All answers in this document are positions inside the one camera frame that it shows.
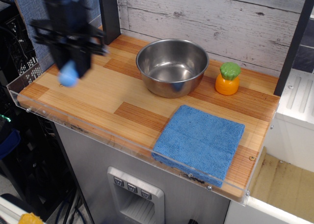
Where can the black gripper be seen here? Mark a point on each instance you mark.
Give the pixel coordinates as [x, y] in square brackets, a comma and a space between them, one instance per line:
[67, 34]

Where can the blue handled grey spoon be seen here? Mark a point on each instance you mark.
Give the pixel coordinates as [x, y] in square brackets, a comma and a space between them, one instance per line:
[68, 75]

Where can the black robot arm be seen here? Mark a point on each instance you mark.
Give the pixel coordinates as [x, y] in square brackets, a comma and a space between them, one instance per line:
[69, 36]

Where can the blue folded cloth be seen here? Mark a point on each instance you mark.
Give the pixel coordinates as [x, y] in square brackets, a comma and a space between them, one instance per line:
[199, 143]

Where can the blue fabric panel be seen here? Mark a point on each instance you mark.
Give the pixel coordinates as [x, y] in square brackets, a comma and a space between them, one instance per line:
[35, 10]

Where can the stainless steel bowl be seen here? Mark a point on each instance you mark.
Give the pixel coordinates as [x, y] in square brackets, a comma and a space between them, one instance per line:
[172, 68]

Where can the silver toy fridge cabinet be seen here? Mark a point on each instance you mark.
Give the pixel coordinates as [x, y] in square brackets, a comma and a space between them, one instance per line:
[89, 161]

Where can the orange toy carrot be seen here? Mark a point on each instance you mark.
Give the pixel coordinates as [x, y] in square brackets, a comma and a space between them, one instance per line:
[227, 82]

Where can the grey ice dispenser panel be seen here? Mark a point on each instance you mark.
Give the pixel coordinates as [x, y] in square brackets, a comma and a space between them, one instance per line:
[136, 201]

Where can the white toy sink unit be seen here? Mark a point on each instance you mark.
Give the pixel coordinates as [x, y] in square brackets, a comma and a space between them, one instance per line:
[282, 188]

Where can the black vertical post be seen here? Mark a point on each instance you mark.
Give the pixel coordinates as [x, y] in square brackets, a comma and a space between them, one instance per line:
[110, 20]

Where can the black right post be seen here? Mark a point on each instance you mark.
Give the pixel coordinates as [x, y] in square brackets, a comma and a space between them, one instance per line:
[294, 46]

